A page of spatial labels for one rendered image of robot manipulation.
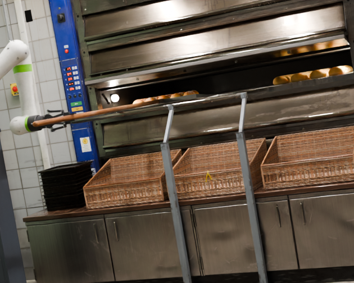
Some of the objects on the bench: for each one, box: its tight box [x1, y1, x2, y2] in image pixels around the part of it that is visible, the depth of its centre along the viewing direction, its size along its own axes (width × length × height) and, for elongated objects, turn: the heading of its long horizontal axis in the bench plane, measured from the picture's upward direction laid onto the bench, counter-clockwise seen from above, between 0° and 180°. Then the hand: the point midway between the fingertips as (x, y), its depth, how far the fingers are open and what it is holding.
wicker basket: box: [165, 138, 267, 200], centre depth 451 cm, size 49×56×28 cm
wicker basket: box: [83, 149, 182, 209], centre depth 472 cm, size 49×56×28 cm
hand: (70, 117), depth 399 cm, fingers closed on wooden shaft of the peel, 3 cm apart
